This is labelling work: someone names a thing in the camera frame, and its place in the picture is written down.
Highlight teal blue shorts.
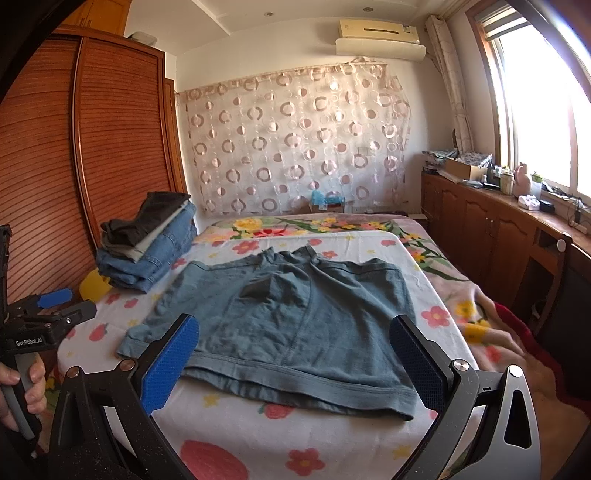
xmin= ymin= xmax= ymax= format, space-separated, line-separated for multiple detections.
xmin=118 ymin=246 xmax=418 ymax=420

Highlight person's left hand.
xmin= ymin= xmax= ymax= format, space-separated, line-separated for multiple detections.
xmin=1 ymin=353 xmax=46 ymax=440

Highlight yellow plush toy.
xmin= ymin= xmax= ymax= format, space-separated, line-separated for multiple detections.
xmin=79 ymin=268 xmax=112 ymax=303

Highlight folded beige garment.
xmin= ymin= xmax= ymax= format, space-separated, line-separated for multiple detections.
xmin=101 ymin=200 xmax=191 ymax=263

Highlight white floral bed sheet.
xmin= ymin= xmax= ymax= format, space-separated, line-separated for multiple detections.
xmin=56 ymin=230 xmax=479 ymax=480

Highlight wooden chair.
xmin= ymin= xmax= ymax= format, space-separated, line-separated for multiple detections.
xmin=526 ymin=232 xmax=591 ymax=398

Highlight folded blue jeans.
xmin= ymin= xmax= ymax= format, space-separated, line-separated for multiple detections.
xmin=96 ymin=201 xmax=197 ymax=293

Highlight wooden sideboard cabinet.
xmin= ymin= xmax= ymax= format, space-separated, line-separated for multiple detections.
xmin=421 ymin=172 xmax=590 ymax=322

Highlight wooden louvred wardrobe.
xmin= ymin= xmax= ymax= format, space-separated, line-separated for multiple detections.
xmin=1 ymin=1 xmax=186 ymax=301

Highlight pink figurine on sideboard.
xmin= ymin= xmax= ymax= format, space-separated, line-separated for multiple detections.
xmin=512 ymin=162 xmax=531 ymax=198

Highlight cardboard box on sideboard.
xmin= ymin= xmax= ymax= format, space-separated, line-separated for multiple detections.
xmin=445 ymin=159 xmax=488 ymax=181

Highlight blue item at bedhead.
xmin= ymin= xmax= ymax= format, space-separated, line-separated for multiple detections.
xmin=310 ymin=189 xmax=345 ymax=210

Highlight sheer circle-pattern curtain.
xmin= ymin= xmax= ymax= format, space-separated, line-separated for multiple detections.
xmin=178 ymin=61 xmax=411 ymax=218

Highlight beige window drape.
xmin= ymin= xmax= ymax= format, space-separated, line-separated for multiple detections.
xmin=426 ymin=15 xmax=474 ymax=153

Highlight window with wooden frame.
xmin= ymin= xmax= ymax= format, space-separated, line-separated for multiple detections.
xmin=467 ymin=1 xmax=590 ymax=203

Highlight white wall air conditioner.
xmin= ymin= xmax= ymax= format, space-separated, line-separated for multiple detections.
xmin=335 ymin=19 xmax=427 ymax=62

